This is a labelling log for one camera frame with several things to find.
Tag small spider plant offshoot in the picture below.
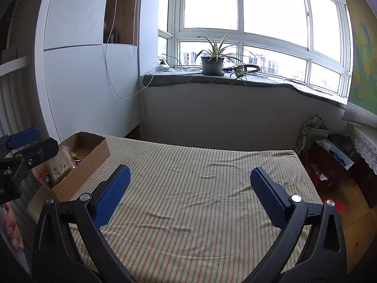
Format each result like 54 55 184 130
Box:
230 64 251 87

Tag beaded blind cord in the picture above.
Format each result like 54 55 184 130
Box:
133 0 139 74

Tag white framed window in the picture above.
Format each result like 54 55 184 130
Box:
157 0 352 101

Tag white ribbed panel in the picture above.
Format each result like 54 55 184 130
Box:
0 56 48 142

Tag red cardboard box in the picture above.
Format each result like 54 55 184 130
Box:
299 138 355 192

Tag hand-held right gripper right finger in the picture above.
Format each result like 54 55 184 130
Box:
243 166 346 283

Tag potted spider plant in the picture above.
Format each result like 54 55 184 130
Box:
197 28 257 76

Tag white cabinet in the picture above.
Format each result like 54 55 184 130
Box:
34 0 145 145

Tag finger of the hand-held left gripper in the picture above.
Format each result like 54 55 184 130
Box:
0 127 41 154
9 137 59 171

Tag striped tablecloth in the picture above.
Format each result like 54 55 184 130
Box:
28 136 324 283

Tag person's left hand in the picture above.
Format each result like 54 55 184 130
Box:
0 203 25 251

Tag wooden shelf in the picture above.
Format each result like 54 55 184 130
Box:
103 0 145 46

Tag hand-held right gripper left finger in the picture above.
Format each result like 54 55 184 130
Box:
32 164 137 283

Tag green printed bag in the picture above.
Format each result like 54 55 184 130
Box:
295 115 330 154

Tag white hanging cable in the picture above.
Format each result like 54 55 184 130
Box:
104 0 154 100

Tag wall map poster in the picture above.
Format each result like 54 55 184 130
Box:
337 0 377 107

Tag grey windowsill cover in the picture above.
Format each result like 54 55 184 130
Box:
143 69 348 105

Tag small black snack packet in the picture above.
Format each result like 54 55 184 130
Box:
38 173 54 187

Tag red paper sheet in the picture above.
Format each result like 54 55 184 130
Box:
322 199 347 213

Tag white lace cloth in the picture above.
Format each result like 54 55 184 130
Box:
343 103 377 174

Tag black cables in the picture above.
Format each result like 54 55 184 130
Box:
159 54 204 72

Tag clear bread packet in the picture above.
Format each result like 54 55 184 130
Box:
48 147 75 182

